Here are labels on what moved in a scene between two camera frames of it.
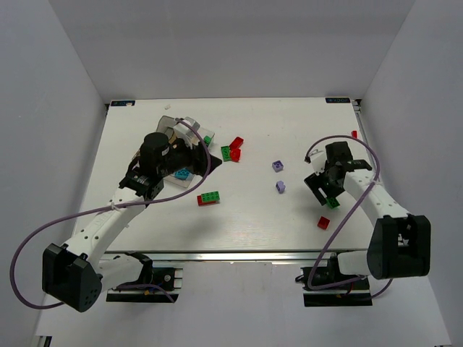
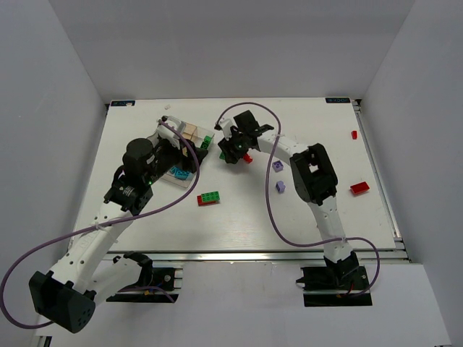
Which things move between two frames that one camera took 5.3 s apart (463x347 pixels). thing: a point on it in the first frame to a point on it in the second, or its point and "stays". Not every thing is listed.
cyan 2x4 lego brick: [181, 174] stays
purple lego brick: [278, 166] stays
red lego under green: [200, 203] stays
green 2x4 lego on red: [213, 196] stays
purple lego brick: [280, 186] stays
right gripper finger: [333, 191] to [253, 145]
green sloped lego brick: [207, 139] stays
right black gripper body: [317, 184] to [231, 152]
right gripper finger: [315, 186] to [231, 156]
